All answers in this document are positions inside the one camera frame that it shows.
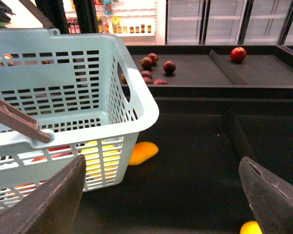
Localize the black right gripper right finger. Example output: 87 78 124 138
238 157 293 234

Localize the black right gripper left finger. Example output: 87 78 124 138
0 155 86 234

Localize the brown basket handle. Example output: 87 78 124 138
0 0 55 143

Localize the light blue plastic basket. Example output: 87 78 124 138
0 28 159 211

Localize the yellow mango corner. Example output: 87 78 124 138
239 220 262 234

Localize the yellow mango on tray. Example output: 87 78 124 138
128 141 159 166

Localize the black tray divider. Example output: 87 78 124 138
209 49 247 85

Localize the red apple rear shelf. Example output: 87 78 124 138
230 47 247 62

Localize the black rear shelf tray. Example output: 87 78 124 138
128 45 293 99

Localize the dark plum cluster left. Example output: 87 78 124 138
132 53 177 85

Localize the bottle shelf display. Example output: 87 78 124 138
63 0 159 46

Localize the glass door refrigerator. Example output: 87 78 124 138
166 0 293 46

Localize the black shelf upright post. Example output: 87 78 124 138
35 0 99 34

